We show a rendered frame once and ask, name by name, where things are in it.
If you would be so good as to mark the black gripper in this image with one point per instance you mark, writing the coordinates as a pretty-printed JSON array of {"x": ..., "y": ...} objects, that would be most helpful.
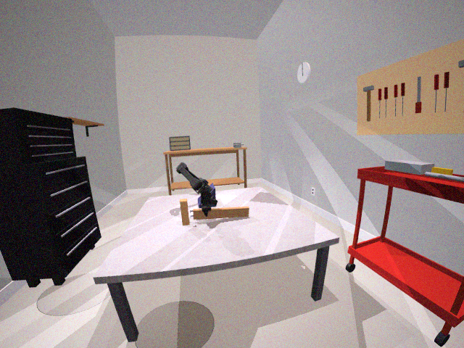
[{"x": 205, "y": 205}]

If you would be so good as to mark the brown wooden post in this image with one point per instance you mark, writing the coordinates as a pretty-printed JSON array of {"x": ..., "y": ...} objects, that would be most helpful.
[{"x": 184, "y": 212}]

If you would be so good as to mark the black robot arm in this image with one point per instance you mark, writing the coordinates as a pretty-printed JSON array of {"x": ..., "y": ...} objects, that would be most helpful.
[{"x": 198, "y": 184}]

